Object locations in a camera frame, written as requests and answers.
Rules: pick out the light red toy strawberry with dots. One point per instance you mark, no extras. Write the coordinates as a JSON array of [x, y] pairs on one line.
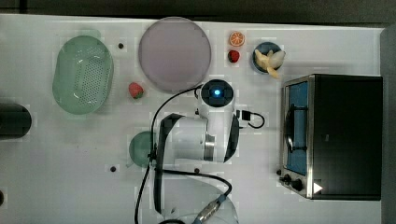
[[135, 90]]

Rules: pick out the dark blue bowl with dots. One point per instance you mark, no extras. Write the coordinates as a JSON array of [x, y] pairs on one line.
[[263, 48]]

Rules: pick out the black cylinder at table edge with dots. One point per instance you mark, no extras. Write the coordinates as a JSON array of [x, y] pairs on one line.
[[15, 121]]

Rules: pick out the toy orange slice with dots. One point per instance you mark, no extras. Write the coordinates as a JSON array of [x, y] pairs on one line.
[[236, 39]]

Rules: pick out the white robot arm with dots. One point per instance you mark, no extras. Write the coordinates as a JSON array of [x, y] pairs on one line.
[[183, 144]]

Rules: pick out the small green bowl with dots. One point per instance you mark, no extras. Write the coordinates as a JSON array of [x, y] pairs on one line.
[[139, 149]]

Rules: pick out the dark red toy strawberry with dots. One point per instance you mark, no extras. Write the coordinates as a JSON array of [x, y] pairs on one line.
[[233, 56]]

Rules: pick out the green perforated colander basket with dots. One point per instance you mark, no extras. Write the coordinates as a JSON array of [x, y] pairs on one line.
[[83, 75]]

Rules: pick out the silver toaster oven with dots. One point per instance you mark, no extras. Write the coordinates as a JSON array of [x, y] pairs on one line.
[[331, 137]]

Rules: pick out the round grey plate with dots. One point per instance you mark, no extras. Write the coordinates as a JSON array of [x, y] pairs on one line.
[[174, 54]]

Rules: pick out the peeled toy banana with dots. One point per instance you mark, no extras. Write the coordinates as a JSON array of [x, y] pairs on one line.
[[270, 62]]

